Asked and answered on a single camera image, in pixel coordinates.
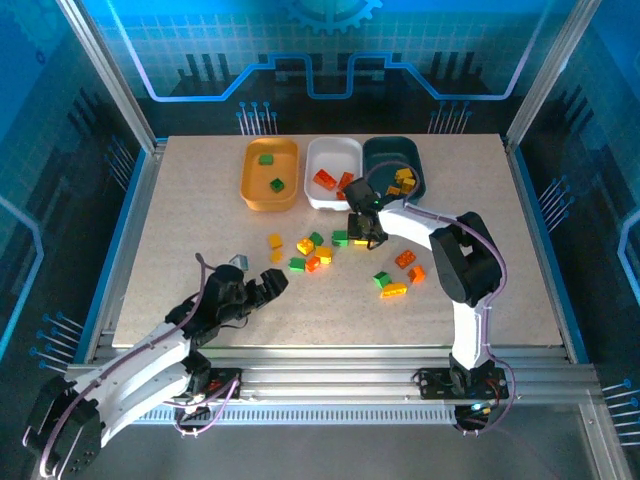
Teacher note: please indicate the green lego brick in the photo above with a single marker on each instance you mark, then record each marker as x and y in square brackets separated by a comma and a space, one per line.
[277, 185]
[340, 237]
[381, 280]
[316, 238]
[266, 159]
[297, 264]

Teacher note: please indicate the large orange lego piece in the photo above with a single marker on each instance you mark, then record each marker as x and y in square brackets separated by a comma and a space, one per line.
[341, 195]

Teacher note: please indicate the white plastic container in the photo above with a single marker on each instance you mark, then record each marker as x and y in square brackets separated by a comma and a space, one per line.
[330, 155]

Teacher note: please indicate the aluminium front rail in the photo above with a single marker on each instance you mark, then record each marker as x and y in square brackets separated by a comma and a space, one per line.
[325, 380]

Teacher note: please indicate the small yellow lego brick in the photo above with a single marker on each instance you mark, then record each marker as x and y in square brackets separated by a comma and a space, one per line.
[276, 256]

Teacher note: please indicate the small orange lego brick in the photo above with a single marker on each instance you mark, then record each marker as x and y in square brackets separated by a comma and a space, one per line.
[313, 263]

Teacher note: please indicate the long yellow lego brick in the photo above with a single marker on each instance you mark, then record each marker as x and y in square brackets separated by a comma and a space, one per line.
[393, 190]

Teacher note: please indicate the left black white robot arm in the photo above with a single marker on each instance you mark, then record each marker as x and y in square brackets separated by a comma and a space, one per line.
[140, 370]

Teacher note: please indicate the wide yellow lego brick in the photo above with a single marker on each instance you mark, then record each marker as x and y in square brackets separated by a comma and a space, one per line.
[394, 290]

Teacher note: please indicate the orange plastic container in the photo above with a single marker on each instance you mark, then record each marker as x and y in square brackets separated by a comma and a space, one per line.
[257, 175]

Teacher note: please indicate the dark green plastic container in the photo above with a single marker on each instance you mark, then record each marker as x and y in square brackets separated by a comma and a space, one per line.
[382, 150]

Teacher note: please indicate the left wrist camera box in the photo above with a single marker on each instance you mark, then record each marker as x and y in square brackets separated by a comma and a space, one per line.
[240, 261]

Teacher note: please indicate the aluminium side rail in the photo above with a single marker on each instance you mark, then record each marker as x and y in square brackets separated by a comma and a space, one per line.
[527, 200]
[135, 220]

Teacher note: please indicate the yellow window lego brick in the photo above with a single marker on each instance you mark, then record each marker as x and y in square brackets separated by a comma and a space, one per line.
[403, 174]

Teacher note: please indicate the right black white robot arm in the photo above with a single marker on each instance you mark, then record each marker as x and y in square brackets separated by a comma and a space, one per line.
[465, 265]

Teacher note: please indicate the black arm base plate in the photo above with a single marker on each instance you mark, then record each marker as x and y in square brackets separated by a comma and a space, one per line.
[435, 385]
[215, 391]

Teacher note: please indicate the aluminium frame post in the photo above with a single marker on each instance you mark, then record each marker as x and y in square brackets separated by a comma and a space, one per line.
[111, 75]
[548, 75]

